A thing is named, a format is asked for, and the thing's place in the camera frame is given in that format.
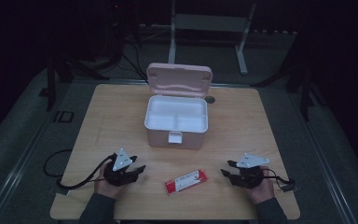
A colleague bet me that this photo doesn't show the white metal stand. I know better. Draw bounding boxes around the white metal stand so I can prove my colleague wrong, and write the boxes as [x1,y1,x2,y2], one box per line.
[167,0,257,76]

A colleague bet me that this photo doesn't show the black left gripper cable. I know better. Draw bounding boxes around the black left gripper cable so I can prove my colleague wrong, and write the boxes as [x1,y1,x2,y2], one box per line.
[43,148,118,191]

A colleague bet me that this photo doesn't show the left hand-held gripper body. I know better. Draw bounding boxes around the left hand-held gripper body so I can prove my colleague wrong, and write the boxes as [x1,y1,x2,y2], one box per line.
[103,147,138,188]

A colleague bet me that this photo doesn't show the white divided tray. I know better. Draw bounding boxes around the white divided tray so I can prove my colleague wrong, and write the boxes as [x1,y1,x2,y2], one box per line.
[145,94,209,134]

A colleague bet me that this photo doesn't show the person's left hand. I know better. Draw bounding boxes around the person's left hand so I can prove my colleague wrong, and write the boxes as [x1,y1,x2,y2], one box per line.
[93,162,127,201]

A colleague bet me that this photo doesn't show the metal floor rail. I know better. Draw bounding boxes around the metal floor rail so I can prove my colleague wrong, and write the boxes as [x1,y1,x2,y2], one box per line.
[0,81,76,223]
[287,91,358,224]

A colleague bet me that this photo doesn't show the dark metal stand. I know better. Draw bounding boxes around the dark metal stand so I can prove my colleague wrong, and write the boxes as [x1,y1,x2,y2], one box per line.
[38,57,110,112]
[251,31,327,123]

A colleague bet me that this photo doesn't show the person's right hand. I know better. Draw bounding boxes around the person's right hand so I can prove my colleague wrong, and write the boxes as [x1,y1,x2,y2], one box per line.
[243,165,276,205]

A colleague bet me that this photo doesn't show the pink storage box with lid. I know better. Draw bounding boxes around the pink storage box with lid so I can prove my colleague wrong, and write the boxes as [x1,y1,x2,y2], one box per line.
[144,62,214,150]

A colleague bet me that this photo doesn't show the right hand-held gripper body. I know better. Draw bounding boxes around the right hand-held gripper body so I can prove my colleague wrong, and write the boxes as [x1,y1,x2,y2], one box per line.
[228,152,271,189]

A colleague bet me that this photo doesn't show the black floor cables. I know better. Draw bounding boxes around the black floor cables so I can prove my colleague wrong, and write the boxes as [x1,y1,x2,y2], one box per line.
[105,12,153,84]

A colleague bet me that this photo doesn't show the white power strip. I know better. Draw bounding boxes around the white power strip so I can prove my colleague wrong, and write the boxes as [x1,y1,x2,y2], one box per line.
[251,29,298,37]

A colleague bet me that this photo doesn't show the red and white packet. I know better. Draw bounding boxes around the red and white packet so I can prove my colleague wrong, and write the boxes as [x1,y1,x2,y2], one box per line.
[164,168,209,196]

